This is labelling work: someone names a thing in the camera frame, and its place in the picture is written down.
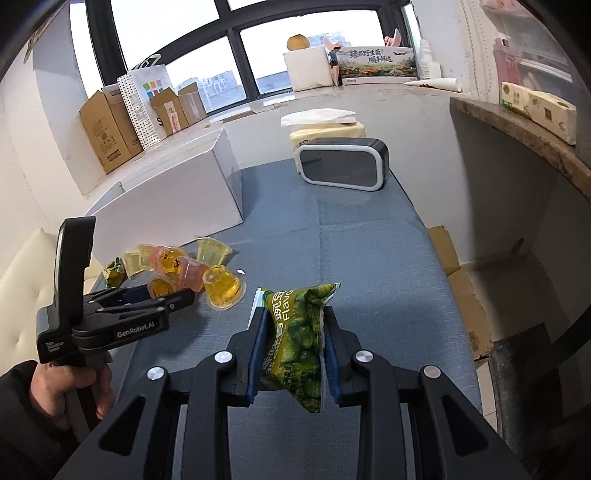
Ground large brown cardboard box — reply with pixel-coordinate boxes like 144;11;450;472
79;89;144;175

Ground small green snack packet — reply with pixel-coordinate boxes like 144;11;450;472
102;257;127;289

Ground pile of jelly cups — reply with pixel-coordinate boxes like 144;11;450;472
122;236;249;311

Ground large green snack packet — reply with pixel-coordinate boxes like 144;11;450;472
253;282;342;415

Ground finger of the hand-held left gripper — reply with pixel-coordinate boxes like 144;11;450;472
90;283;155;306
95;288;197;325

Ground white dotted box colour squares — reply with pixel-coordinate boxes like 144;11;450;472
116;64;175;149

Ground flattened cardboard boxes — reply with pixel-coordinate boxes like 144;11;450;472
426;224;497;361

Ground black window frame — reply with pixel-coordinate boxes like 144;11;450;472
84;0;419;116

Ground white plastic bottle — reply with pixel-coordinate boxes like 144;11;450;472
417;39;443;80

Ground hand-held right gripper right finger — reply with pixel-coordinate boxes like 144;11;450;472
322;305;533;480

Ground cream printed tissue pack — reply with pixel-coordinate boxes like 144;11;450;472
499;81;578;145

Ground person's left forearm dark sleeve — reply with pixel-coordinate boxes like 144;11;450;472
0;360;95;480

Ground white paper cone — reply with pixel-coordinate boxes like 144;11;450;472
403;76;463;93

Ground open plain cardboard box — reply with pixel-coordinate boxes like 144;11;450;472
177;82;209;126

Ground open cardboard box pink label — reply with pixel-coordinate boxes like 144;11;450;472
150;87;187;137

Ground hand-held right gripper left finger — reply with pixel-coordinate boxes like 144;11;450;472
54;306;271;480

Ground large white box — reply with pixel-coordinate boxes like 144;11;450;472
84;127;245;247

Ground person's left hand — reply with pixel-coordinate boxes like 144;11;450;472
30;353;115;421

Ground yellow tissue pack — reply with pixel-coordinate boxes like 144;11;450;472
280;107;367;154

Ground flat white box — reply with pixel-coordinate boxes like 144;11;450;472
82;179;126;217

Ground white foam box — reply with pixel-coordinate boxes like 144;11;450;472
283;47;342;92

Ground white padded cushion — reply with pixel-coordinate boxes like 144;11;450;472
0;227;106;367

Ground landscape printed box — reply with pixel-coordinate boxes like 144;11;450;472
334;46;419;87

